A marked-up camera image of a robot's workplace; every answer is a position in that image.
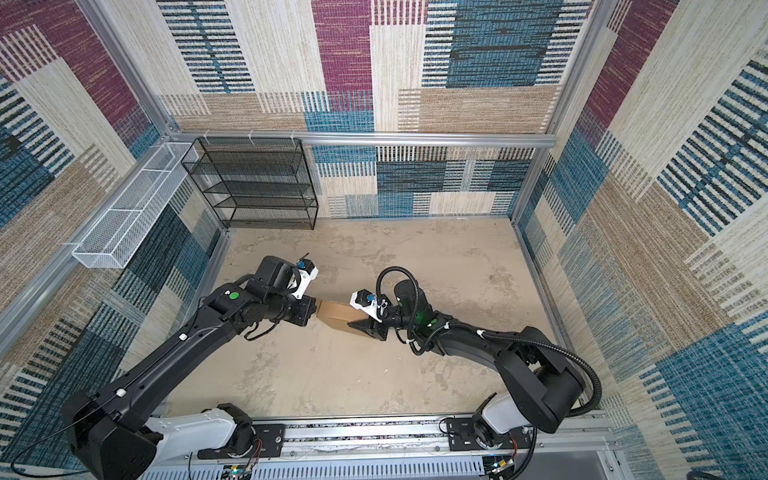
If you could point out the brown cardboard box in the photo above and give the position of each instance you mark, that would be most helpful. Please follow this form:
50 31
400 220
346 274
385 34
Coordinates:
338 316

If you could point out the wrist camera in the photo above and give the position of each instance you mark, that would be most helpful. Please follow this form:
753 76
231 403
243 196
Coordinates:
365 301
303 273

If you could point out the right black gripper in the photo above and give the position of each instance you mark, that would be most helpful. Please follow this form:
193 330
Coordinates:
371 328

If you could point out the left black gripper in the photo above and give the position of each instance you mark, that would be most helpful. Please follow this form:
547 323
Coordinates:
308 306

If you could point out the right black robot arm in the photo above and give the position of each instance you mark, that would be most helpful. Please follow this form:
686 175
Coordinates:
545 383

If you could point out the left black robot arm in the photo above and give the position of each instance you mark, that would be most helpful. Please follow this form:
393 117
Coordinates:
113 433

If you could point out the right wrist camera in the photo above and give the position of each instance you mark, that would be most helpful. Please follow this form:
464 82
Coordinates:
365 301

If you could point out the white wire mesh basket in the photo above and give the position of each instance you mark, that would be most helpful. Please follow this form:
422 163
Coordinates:
118 233

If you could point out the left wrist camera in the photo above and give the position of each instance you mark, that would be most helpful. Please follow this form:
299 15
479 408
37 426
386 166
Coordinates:
303 273

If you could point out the aluminium front rail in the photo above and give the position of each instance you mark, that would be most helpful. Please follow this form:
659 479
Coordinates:
418 435

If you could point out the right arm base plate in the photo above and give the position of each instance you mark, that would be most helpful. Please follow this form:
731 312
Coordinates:
465 434

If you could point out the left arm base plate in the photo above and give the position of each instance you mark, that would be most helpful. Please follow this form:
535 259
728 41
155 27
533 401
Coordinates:
259 440

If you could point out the black wire mesh shelf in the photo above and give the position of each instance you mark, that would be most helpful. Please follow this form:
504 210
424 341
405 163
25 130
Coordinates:
262 183

